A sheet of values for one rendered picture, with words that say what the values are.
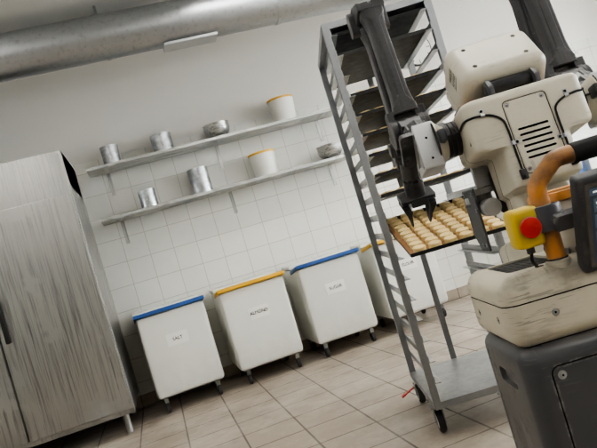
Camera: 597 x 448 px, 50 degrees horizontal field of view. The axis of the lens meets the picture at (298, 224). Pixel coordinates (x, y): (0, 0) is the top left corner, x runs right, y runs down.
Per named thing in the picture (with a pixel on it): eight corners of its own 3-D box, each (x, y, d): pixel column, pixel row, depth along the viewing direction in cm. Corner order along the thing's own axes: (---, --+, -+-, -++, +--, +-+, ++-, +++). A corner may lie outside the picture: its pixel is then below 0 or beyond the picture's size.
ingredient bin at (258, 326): (245, 388, 479) (216, 291, 481) (234, 377, 541) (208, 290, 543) (311, 365, 493) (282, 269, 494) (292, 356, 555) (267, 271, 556)
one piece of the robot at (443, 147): (443, 114, 147) (431, 117, 147) (458, 158, 145) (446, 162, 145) (434, 130, 159) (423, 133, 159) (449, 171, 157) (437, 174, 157)
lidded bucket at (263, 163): (277, 175, 566) (271, 152, 567) (282, 170, 543) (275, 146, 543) (252, 181, 561) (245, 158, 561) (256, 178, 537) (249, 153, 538)
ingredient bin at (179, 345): (162, 418, 464) (131, 316, 465) (157, 403, 525) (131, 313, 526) (232, 393, 479) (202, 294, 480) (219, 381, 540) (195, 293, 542)
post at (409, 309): (442, 408, 267) (327, 22, 270) (435, 411, 267) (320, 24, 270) (441, 406, 270) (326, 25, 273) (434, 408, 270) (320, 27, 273)
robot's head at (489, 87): (553, 102, 143) (537, 61, 144) (500, 118, 143) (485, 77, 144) (542, 113, 150) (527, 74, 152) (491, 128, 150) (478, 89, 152)
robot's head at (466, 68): (552, 54, 146) (522, 22, 156) (464, 80, 146) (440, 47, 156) (546, 104, 156) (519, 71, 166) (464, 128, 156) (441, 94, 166)
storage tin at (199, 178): (212, 192, 549) (205, 167, 550) (215, 189, 532) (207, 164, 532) (193, 197, 545) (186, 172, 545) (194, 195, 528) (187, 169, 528)
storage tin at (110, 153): (123, 164, 533) (117, 146, 534) (122, 161, 519) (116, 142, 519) (105, 169, 530) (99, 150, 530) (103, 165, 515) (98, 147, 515)
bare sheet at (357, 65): (428, 30, 273) (427, 27, 273) (338, 57, 273) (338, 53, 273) (406, 68, 333) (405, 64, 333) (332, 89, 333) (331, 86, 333)
